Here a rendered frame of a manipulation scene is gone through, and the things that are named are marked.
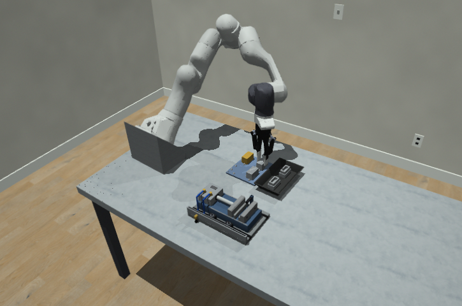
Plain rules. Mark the yellow rectangular block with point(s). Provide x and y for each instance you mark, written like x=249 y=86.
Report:
x=246 y=158

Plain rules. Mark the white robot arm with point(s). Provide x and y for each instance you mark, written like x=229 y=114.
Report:
x=188 y=81

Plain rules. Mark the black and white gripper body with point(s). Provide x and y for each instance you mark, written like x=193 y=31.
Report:
x=263 y=132

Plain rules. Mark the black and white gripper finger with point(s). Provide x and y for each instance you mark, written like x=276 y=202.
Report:
x=268 y=149
x=256 y=143

